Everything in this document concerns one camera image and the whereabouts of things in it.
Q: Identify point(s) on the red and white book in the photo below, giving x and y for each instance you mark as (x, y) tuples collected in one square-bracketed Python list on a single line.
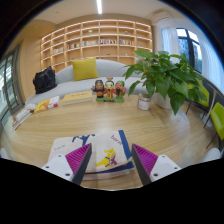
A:
[(21, 116)]

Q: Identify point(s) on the green potted plant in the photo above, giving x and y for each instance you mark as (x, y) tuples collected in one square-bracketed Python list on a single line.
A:
[(163, 76)]

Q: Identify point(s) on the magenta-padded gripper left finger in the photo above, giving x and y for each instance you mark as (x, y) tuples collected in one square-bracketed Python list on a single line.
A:
[(60, 166)]

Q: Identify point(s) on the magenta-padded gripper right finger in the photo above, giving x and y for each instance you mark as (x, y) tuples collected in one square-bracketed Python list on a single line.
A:
[(163, 166)]

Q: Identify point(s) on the wooden wall shelf unit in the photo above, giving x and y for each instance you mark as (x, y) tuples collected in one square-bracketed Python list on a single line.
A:
[(100, 36)]

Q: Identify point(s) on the white chair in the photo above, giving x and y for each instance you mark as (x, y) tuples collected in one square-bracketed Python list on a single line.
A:
[(4, 154), (211, 155)]

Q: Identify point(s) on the large flat yellow book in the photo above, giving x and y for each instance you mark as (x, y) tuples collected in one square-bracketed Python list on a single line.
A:
[(76, 97)]

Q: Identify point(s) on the glass door with grey frame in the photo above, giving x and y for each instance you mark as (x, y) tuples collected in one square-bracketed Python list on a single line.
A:
[(8, 86)]

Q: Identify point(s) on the white cup with red label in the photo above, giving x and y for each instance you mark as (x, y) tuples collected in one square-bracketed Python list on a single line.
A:
[(144, 101)]

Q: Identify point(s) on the white towel with animal prints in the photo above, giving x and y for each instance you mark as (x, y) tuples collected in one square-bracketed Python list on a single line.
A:
[(106, 150)]

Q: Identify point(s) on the light grey sofa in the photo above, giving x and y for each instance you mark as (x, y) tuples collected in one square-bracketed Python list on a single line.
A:
[(66, 86)]

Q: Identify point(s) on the small yellow book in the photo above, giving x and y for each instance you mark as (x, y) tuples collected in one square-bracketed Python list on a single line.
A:
[(41, 106)]

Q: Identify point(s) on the long ceiling light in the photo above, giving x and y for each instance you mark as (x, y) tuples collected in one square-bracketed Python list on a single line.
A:
[(99, 6)]

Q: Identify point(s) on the black bag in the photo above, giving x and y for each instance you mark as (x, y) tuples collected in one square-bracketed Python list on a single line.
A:
[(44, 81)]

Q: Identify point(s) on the colourful figurine group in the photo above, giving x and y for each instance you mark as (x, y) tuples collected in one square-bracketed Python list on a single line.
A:
[(109, 90)]

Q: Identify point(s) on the yellow cushion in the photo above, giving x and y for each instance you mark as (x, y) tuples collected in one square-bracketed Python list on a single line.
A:
[(85, 69)]

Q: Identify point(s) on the window with curtain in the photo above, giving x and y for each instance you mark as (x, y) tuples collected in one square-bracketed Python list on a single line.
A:
[(190, 50)]

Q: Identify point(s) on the yellow-green chair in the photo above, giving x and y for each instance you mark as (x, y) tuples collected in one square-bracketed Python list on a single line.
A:
[(203, 95), (217, 118)]

